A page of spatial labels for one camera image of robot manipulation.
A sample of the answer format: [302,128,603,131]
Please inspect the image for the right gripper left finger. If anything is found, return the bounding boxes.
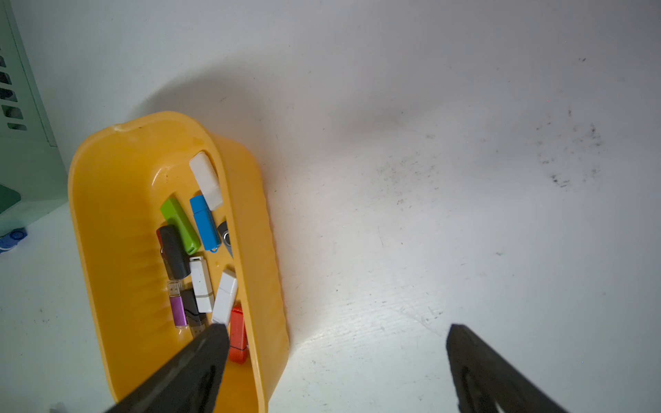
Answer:
[109,324,230,412]

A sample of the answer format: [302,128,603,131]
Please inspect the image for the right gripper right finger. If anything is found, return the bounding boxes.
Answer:
[446,324,565,412]

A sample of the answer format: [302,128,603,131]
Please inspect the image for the red rectangular usb drive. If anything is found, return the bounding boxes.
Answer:
[228,306,249,365]

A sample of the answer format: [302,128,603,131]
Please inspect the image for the white usb drive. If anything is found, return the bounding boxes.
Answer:
[212,269,239,327]
[189,151,224,211]
[189,256,214,313]

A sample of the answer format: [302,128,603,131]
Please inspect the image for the purple usb drive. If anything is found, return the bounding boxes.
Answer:
[167,280,188,329]

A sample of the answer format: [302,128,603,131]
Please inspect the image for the black oval usb drive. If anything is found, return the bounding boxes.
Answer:
[156,225,190,280]

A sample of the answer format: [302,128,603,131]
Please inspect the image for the blue usb flash drive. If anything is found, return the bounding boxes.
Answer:
[189,195,221,253]

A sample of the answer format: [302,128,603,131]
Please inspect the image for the green usb flash drive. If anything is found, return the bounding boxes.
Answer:
[160,196,201,256]

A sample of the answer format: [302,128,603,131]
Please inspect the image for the yellow plastic storage box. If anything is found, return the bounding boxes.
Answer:
[69,112,289,412]

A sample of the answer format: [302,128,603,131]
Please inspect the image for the black silver swivel usb drive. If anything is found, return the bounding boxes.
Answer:
[217,221,233,257]

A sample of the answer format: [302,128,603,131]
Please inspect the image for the blue marker pen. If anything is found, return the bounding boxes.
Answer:
[0,228,28,253]

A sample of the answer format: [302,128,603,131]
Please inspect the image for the green desk file organizer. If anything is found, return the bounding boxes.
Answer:
[1,1,67,234]

